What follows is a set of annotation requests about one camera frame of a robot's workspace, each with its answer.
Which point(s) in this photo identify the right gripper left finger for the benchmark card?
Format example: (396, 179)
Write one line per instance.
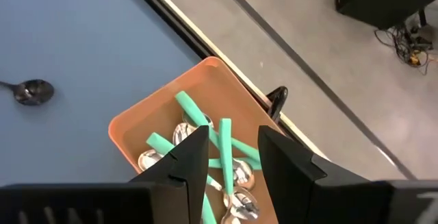
(191, 162)

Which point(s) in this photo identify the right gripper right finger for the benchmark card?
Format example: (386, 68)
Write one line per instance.
(287, 176)

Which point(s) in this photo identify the orange plastic bin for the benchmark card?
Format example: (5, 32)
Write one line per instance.
(212, 80)

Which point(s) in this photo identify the glossy black spoon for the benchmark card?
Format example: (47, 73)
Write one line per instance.
(34, 92)

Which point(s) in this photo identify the dark blue table mat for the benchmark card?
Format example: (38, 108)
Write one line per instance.
(85, 28)

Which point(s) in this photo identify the black frame clamp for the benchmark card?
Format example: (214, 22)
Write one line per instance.
(279, 97)

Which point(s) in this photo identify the black aluminium table frame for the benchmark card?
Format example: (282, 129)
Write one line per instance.
(164, 11)

